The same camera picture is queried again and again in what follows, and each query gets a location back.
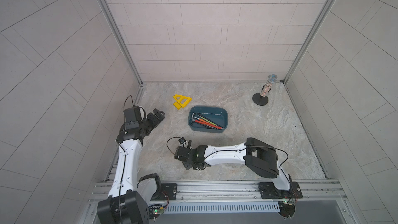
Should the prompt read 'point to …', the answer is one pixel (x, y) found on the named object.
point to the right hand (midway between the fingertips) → (187, 160)
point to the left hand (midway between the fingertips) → (161, 114)
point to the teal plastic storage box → (218, 115)
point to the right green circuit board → (287, 208)
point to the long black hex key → (218, 125)
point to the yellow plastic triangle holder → (181, 101)
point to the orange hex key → (204, 121)
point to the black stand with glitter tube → (260, 98)
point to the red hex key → (208, 124)
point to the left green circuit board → (155, 211)
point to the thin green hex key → (208, 121)
